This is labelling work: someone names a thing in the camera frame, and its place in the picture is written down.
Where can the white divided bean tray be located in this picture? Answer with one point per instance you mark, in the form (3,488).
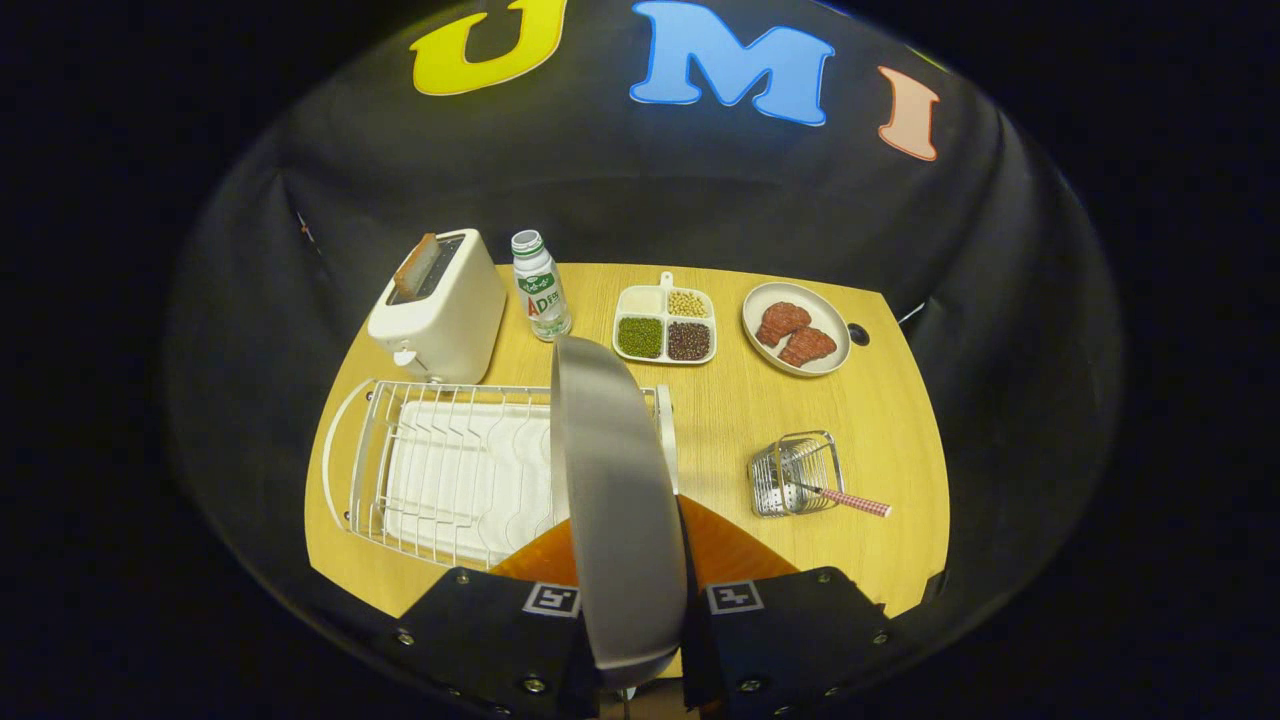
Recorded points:
(665,322)

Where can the beige plate with meat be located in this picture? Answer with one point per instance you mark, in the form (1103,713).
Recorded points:
(828,325)

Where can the white and green drink bottle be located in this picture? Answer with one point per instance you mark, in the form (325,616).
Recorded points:
(542,295)

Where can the brown bread slice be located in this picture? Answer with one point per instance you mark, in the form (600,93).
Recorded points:
(415,265)

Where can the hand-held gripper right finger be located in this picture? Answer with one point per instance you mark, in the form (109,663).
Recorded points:
(790,640)

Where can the beige round plate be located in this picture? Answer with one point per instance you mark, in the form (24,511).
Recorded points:
(620,520)

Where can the black backdrop cloth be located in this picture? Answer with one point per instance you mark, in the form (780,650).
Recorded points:
(400,180)

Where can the white drip tray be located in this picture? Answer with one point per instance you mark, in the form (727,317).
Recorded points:
(470,480)

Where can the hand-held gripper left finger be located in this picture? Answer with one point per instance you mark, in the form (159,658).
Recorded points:
(480,640)

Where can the red meat piece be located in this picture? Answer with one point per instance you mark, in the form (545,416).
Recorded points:
(808,346)
(782,320)

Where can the white toaster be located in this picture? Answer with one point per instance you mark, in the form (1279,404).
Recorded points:
(450,320)

